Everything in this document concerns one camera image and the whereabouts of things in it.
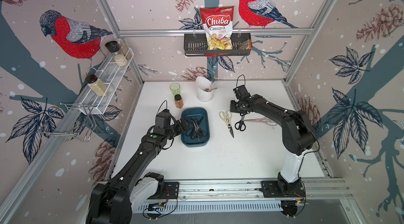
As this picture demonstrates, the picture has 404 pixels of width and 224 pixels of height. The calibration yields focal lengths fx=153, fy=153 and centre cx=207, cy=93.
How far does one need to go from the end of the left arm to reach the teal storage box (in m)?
0.14

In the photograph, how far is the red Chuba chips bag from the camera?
81 centimetres

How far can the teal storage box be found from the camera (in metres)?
0.89

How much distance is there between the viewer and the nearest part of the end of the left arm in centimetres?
65

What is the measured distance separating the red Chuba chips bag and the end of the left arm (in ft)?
1.53
